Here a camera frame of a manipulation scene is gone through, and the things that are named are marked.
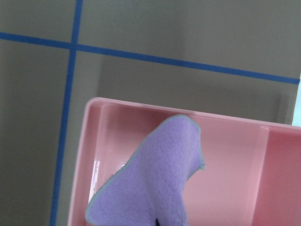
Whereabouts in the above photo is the purple microfiber cloth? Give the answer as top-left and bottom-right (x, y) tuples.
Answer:
(85, 114), (205, 226)

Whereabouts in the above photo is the pink plastic bin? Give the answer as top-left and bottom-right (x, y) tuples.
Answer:
(68, 97), (301, 226)

